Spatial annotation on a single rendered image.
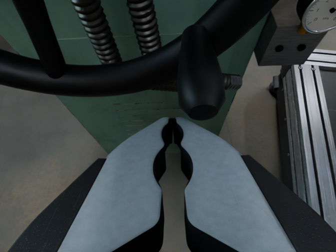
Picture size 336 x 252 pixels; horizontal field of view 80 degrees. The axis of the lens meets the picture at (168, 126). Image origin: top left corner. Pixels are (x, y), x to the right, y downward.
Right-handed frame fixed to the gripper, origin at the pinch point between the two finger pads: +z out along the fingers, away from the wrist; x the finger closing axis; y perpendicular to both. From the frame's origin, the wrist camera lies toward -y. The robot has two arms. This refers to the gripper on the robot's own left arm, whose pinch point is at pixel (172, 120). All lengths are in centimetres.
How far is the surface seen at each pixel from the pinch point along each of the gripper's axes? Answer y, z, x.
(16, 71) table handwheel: -1.8, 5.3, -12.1
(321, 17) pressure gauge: -3.4, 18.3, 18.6
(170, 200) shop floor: 59, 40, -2
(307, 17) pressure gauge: -3.5, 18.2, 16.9
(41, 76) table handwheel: -1.3, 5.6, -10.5
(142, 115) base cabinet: 21.2, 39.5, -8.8
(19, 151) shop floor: 48, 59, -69
